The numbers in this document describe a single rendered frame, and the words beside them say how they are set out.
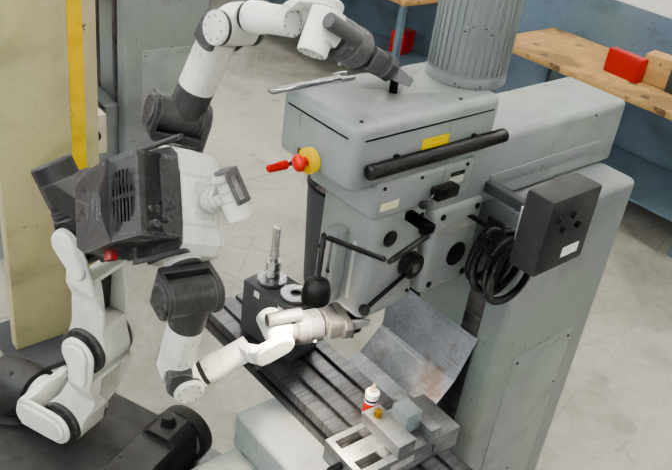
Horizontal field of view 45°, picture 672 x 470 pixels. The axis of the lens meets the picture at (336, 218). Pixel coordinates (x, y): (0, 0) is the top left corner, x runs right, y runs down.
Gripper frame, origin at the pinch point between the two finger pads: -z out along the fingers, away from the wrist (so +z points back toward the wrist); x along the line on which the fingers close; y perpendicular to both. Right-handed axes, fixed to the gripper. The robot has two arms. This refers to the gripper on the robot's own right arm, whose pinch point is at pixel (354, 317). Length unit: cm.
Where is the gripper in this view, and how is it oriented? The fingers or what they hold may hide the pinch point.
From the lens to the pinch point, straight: 224.4
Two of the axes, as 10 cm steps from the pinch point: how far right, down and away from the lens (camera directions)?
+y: -1.3, 8.6, 5.0
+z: -9.0, 1.1, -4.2
